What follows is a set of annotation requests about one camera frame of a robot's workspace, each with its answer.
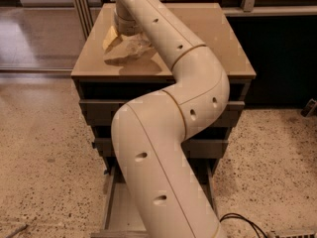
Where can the grey floor power strip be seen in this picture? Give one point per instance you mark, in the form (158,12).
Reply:
(292,233)

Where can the clear plastic water bottle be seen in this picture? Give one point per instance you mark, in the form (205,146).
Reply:
(121,51)

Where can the grey top drawer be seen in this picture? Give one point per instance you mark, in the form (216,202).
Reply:
(99,112)

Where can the grey metal rod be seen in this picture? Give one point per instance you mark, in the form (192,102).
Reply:
(16,231)

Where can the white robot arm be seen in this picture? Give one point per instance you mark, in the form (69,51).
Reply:
(147,132)

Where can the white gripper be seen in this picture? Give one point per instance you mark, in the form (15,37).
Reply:
(127,28)

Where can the grey drawer cabinet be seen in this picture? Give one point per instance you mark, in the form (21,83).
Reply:
(94,79)

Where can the metal window frame post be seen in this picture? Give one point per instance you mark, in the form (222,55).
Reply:
(84,15)

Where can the grey open bottom drawer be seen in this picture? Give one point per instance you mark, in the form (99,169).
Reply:
(121,216)

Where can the dark device on floor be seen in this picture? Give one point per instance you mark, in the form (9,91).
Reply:
(309,108)

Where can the grey middle drawer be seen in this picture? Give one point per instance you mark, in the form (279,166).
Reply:
(197,149)

